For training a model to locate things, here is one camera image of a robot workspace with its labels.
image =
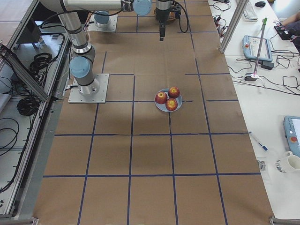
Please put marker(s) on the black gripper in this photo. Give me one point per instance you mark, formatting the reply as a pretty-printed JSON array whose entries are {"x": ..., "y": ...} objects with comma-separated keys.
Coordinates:
[{"x": 161, "y": 14}]

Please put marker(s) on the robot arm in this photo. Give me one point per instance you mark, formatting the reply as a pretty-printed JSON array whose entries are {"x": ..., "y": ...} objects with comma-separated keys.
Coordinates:
[
  {"x": 101, "y": 18},
  {"x": 81, "y": 65}
]

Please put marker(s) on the woven wicker basket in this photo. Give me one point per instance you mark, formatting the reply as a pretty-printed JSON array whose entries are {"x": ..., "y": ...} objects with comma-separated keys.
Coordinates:
[{"x": 171, "y": 17}]

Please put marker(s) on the red apple on plate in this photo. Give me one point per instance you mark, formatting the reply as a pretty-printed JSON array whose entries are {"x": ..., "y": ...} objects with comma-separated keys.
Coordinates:
[
  {"x": 161, "y": 97},
  {"x": 171, "y": 104},
  {"x": 173, "y": 92}
]

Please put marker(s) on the light blue plate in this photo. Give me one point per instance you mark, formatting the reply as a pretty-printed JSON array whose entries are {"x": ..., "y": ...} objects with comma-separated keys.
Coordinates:
[{"x": 163, "y": 108}]

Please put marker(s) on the white keyboard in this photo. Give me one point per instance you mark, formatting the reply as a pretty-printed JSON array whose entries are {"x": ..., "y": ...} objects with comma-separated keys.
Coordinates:
[{"x": 249, "y": 14}]

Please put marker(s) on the blue teach pendant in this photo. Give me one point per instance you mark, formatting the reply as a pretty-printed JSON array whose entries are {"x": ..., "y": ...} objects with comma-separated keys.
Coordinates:
[
  {"x": 250, "y": 46},
  {"x": 292, "y": 133}
]

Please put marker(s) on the black computer mouse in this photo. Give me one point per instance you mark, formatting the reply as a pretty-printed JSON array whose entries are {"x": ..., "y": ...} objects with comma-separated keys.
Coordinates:
[{"x": 260, "y": 4}]

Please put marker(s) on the green tipped stick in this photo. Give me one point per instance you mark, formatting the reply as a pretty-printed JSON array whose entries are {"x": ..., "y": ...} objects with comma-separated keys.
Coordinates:
[{"x": 254, "y": 76}]

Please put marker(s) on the black power adapter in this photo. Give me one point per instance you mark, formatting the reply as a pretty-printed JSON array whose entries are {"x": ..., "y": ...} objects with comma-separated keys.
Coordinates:
[{"x": 267, "y": 65}]

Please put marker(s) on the blue white pen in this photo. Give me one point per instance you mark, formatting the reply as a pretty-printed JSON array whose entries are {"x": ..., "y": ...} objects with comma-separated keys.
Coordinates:
[{"x": 258, "y": 141}]

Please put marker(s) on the white mug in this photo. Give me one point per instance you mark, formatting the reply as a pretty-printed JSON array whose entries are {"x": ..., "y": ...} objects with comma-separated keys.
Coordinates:
[{"x": 288, "y": 163}]

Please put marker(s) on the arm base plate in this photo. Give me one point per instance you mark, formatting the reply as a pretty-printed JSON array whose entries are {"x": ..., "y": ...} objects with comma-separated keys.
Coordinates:
[
  {"x": 94, "y": 93},
  {"x": 111, "y": 27}
]

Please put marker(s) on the aluminium frame post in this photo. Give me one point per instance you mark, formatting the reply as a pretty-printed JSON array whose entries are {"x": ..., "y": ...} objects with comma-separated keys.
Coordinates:
[{"x": 232, "y": 25}]

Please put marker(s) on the aluminium side rail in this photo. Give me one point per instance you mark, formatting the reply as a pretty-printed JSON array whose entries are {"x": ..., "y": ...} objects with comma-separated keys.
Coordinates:
[{"x": 22, "y": 72}]

